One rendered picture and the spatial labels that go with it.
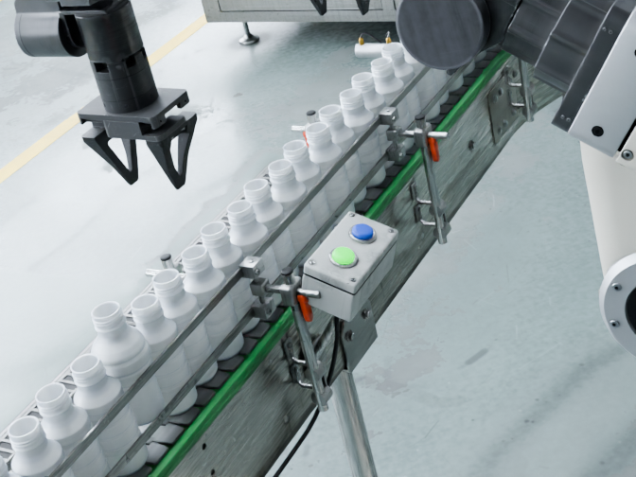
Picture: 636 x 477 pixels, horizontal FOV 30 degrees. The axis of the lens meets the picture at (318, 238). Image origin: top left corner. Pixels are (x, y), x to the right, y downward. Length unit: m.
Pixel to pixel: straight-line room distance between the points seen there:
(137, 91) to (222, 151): 3.40
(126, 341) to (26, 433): 0.17
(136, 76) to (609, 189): 0.48
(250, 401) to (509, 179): 2.44
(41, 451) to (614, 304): 0.65
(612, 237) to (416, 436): 1.80
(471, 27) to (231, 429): 0.82
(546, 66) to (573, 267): 2.55
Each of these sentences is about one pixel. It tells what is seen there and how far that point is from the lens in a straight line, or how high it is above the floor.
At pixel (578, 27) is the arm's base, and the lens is 0.96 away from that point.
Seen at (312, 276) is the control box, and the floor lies 1.10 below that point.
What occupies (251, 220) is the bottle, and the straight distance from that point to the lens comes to 1.67.
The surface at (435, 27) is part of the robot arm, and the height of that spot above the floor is 1.58.
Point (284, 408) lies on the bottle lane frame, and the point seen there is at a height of 0.88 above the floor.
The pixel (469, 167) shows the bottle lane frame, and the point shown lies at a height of 0.87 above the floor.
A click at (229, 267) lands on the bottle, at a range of 1.64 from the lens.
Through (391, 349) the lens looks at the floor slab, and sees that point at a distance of 3.29.
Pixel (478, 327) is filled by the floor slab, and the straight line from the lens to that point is 3.31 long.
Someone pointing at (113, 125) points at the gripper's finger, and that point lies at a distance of 1.23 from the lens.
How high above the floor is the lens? 1.94
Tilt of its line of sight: 30 degrees down
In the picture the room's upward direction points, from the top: 14 degrees counter-clockwise
